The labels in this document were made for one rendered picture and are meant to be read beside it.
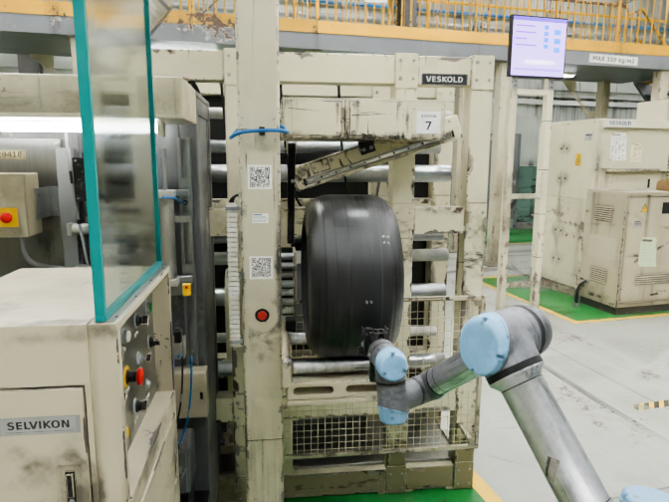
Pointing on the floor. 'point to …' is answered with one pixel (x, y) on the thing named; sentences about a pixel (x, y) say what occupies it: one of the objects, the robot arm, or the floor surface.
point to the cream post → (261, 246)
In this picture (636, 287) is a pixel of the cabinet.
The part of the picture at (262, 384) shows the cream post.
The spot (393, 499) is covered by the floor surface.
